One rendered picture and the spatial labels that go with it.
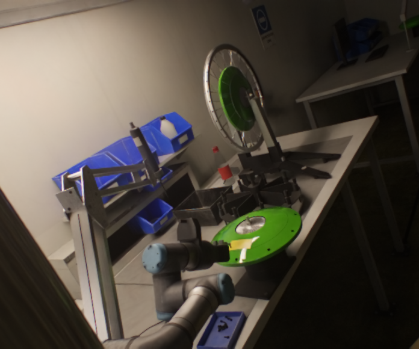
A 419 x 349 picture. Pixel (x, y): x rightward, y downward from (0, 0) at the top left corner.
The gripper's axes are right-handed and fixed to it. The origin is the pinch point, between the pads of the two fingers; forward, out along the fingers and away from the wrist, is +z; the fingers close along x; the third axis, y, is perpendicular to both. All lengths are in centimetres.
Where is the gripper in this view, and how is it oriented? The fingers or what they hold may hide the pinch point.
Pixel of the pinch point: (229, 243)
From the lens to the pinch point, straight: 112.8
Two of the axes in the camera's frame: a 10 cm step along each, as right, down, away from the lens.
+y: 0.8, 9.8, -1.9
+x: 8.4, -1.7, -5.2
